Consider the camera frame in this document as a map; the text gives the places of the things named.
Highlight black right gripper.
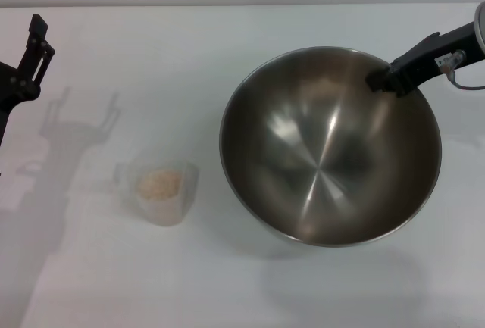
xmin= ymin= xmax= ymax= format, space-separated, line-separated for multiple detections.
xmin=365 ymin=20 xmax=485 ymax=98

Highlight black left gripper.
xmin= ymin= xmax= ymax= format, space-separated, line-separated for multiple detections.
xmin=0 ymin=13 xmax=56 ymax=151

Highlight stainless steel mixing bowl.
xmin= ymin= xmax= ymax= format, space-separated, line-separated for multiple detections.
xmin=218 ymin=45 xmax=443 ymax=248

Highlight white rice grains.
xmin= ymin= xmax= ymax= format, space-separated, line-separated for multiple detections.
xmin=136 ymin=170 xmax=182 ymax=199

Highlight clear plastic measuring cup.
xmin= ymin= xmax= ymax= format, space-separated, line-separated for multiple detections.
xmin=114 ymin=159 xmax=200 ymax=226

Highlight right gripper cable with connector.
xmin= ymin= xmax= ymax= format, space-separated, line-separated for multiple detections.
xmin=437 ymin=49 xmax=485 ymax=90

